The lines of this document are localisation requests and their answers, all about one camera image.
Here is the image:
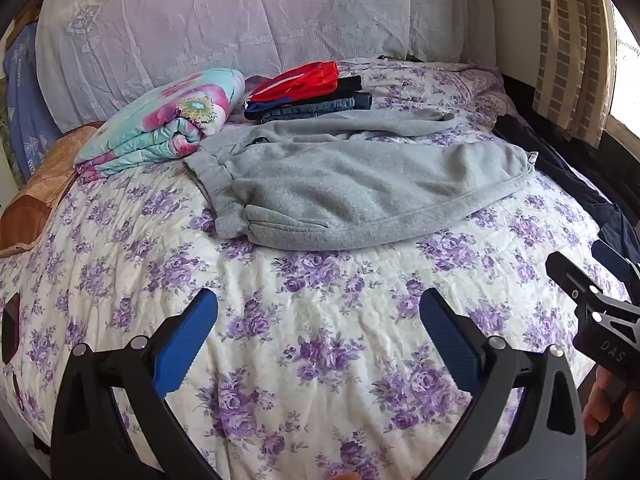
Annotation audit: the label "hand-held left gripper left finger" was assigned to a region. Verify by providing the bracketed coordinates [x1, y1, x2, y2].
[50, 287, 226, 480]

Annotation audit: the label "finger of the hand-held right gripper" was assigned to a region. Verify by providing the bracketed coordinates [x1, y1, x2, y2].
[545, 251, 606, 311]
[590, 240, 640, 286]

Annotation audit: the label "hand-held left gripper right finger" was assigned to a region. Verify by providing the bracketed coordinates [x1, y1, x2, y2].
[419, 287, 588, 480]

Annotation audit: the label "grey sweat pants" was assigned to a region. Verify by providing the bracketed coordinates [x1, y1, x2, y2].
[182, 107, 538, 252]

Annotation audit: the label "person's right hand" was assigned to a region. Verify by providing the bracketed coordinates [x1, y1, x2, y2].
[582, 364, 640, 437]

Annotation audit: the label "dark navy cloth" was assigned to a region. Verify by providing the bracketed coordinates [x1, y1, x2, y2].
[492, 111, 640, 267]

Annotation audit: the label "purple floral bedspread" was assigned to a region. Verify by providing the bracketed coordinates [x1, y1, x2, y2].
[0, 59, 632, 480]

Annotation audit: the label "dark rectangular object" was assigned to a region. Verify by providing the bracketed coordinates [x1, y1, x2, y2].
[1, 291, 22, 364]

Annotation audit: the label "bright window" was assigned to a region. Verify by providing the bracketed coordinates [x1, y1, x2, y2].
[604, 0, 640, 132]

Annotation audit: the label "beige striped curtain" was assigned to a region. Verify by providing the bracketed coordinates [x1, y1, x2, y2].
[531, 0, 617, 149]

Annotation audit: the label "brown cushion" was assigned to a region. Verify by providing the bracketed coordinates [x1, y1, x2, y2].
[0, 121, 107, 259]

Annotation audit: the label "folded turquoise pink floral blanket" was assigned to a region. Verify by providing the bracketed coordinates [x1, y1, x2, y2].
[74, 67, 247, 181]

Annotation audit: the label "folded blue jeans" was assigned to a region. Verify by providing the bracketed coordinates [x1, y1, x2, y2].
[244, 91, 374, 122]

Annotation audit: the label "folded black garment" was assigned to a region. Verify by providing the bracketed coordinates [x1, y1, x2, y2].
[336, 75, 364, 97]

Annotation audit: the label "folded red shorts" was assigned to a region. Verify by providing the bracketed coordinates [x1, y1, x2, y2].
[247, 60, 341, 104]

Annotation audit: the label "blue patterned cloth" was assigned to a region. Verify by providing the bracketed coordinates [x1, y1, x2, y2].
[2, 21, 64, 182]

